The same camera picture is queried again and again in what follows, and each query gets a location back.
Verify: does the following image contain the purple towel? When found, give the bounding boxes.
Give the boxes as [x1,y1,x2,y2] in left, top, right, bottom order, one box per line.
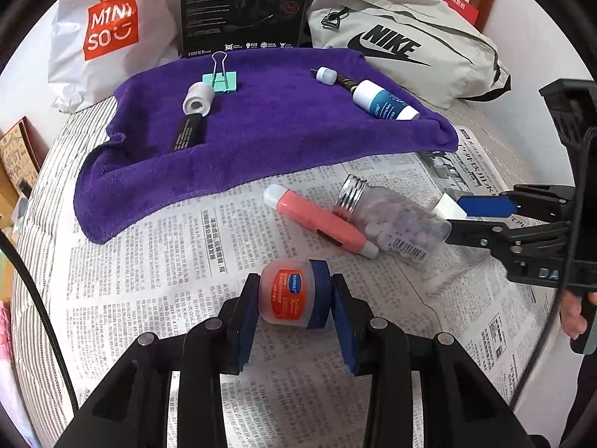
[75,47,460,245]

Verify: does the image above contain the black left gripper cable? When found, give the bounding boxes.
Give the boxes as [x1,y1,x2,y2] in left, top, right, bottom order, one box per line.
[0,231,80,430]

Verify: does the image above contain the white bottle blue label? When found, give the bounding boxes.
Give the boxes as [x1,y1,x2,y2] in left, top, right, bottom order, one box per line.
[352,79,421,121]

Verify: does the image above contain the white plastic shopping bag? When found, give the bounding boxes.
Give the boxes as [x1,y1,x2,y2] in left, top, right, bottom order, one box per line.
[49,0,182,113]

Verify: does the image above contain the black gold striped tube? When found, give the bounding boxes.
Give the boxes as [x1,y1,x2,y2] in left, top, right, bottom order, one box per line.
[310,68,360,94]

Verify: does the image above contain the clear pill bottle silver cap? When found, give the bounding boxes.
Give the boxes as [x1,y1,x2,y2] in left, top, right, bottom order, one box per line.
[333,174,452,262]

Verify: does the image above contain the white eraser block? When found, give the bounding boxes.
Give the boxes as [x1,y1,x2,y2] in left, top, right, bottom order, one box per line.
[436,191,468,220]

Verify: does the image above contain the pink cloth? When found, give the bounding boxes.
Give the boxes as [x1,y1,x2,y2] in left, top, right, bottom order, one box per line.
[0,301,29,448]

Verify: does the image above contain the pink tube white cap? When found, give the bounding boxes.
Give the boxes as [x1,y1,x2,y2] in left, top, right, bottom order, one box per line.
[263,184,379,258]

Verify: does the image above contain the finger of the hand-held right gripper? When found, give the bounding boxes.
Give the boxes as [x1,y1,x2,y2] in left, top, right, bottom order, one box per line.
[457,184,572,220]
[443,218,570,262]

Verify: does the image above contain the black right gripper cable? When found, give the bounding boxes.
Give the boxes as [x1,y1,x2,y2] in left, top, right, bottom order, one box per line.
[506,126,591,411]

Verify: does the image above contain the newspaper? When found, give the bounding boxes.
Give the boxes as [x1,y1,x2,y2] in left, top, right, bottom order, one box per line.
[63,128,579,448]

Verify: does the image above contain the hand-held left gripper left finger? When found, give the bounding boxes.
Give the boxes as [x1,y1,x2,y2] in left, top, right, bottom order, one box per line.
[56,273,262,448]

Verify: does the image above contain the pink jar blue lid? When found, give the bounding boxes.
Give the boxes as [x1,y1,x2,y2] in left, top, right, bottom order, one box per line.
[258,259,334,328]

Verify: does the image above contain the person's right hand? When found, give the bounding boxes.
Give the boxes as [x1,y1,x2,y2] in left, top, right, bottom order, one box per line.
[560,289,597,339]

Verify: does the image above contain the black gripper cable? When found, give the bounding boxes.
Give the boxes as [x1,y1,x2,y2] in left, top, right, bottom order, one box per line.
[0,231,80,430]
[506,126,591,411]

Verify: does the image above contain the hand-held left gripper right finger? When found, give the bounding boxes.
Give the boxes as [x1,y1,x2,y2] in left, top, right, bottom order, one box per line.
[326,274,537,448]

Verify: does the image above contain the black tube white print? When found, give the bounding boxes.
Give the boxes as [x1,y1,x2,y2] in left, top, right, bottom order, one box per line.
[172,113,206,152]

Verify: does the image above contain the white tape roll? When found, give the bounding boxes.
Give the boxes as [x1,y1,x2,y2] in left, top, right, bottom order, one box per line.
[183,81,215,116]

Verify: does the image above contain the grey waist bag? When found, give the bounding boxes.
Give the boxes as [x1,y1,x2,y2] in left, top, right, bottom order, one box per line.
[303,0,511,109]

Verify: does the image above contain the black headphone box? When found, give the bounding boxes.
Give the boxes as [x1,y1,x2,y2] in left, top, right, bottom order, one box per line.
[179,0,312,59]

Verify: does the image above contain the green binder clip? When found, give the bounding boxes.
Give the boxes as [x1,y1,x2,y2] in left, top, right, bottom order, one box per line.
[203,51,240,94]

